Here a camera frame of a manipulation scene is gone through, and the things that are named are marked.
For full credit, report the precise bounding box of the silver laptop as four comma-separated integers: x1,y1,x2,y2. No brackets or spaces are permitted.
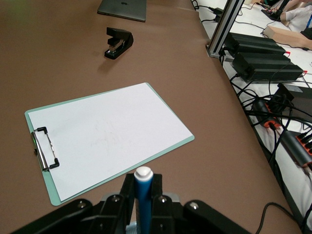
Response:
97,0,148,23

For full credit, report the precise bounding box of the black cable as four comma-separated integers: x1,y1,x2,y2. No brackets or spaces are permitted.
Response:
255,201,304,234

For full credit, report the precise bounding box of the aluminium profile post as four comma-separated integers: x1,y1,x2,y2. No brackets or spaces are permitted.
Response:
206,0,245,59

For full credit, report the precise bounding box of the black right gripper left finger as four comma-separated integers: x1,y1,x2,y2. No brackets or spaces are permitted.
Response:
12,173,136,234

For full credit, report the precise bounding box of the black electronics box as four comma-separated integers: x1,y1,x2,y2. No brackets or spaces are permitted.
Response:
277,82,312,103

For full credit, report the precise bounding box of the teal clipboard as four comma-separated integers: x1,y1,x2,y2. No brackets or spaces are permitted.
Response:
24,82,195,207

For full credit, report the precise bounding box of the wooden block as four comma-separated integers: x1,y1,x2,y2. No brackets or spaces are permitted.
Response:
264,25,310,50

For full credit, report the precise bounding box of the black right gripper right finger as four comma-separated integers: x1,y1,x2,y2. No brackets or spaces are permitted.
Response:
148,173,253,234

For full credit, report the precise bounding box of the black power supply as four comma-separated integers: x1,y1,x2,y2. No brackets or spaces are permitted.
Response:
231,52,304,84
223,33,287,56

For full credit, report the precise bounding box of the blue marker with white cap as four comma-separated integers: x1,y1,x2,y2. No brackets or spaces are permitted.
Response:
133,166,154,234

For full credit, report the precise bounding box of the black orange power strip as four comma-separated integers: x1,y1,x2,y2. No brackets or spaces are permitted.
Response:
252,99,284,130

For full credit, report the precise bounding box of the grey hub with orange ports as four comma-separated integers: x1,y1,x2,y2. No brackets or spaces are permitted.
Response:
279,130,312,169

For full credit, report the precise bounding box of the white paper sheet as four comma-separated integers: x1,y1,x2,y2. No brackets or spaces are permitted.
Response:
27,82,194,202

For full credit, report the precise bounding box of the black stapler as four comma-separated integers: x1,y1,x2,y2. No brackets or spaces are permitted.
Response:
104,27,135,60

